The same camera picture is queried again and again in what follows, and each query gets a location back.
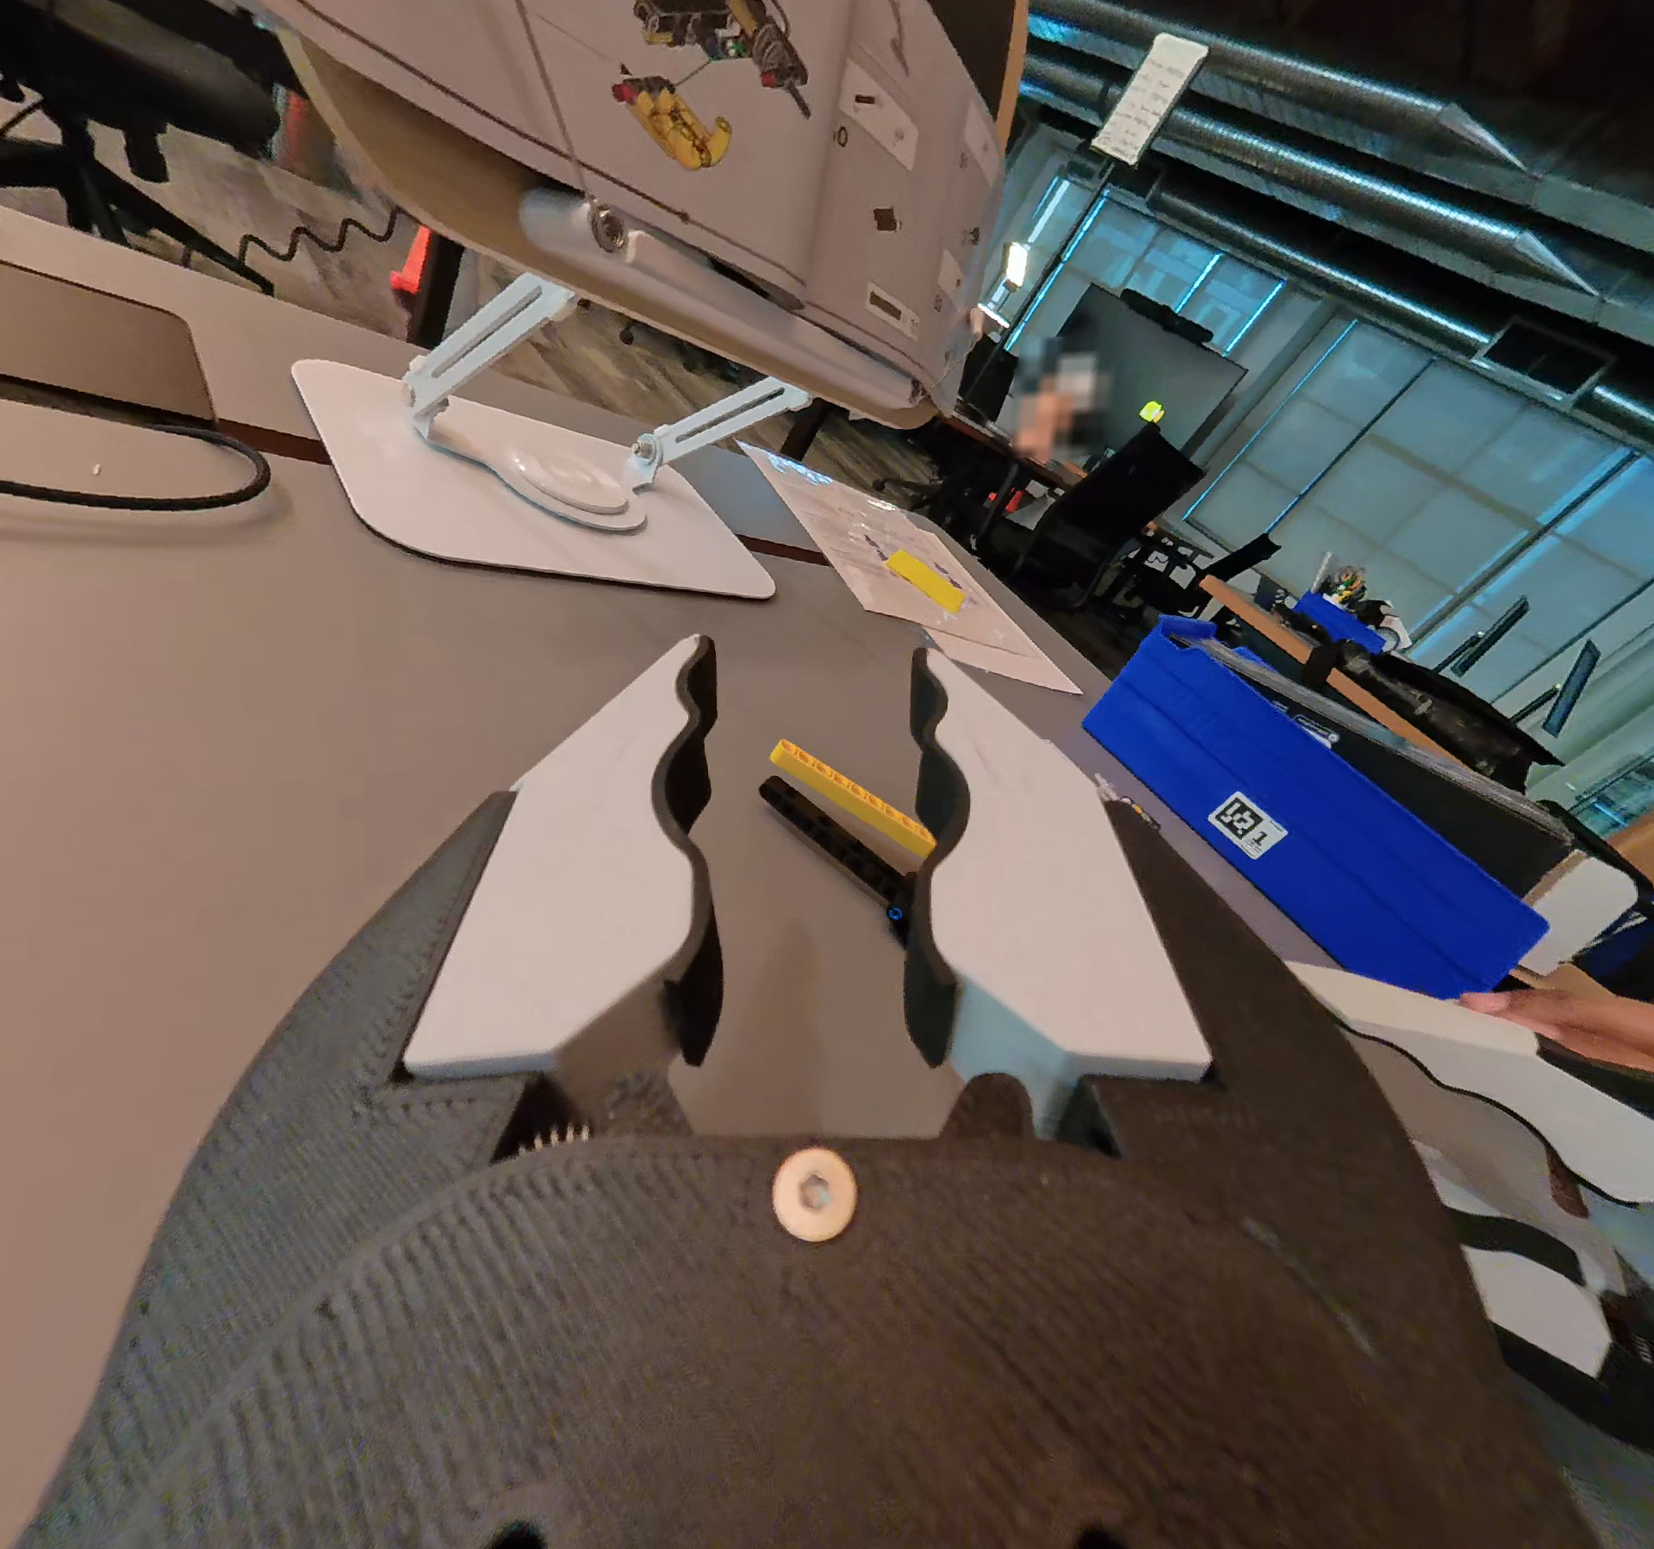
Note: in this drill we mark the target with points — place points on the person's right hand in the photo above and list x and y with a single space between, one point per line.
1590 1021

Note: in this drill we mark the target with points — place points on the white printed paper sheet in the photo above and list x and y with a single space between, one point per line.
852 527
1020 657

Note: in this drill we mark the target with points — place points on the yellow flat piece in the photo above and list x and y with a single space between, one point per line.
925 578

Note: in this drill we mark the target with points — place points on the blue plastic bin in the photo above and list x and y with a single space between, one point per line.
1292 826

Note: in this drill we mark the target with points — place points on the grey laptop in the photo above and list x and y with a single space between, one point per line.
103 340

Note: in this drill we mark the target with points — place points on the small blue bin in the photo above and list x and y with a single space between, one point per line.
1337 621

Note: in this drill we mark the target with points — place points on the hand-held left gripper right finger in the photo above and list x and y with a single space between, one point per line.
1059 915

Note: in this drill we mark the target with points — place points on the white book stand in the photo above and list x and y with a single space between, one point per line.
517 501

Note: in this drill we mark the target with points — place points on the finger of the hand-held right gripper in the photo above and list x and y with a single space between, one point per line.
1486 1045

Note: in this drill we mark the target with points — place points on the zebra striped sticker sheet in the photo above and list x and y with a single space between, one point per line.
1537 1303

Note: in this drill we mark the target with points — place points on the hanging white paper sign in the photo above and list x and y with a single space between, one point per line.
1150 95

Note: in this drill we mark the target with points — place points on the black computer monitor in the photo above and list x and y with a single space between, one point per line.
1570 685
1486 633

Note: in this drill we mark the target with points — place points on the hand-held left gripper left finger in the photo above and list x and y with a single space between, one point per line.
568 902

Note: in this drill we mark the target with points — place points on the black mesh office chair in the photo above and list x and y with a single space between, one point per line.
1112 501

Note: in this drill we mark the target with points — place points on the large black screen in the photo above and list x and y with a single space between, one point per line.
1163 361

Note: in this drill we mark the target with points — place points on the lego instruction booklet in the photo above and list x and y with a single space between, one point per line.
542 36

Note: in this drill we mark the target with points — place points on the metal ceiling duct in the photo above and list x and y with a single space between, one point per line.
1357 88

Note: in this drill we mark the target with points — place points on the multicoloured lego model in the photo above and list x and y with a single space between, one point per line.
846 785

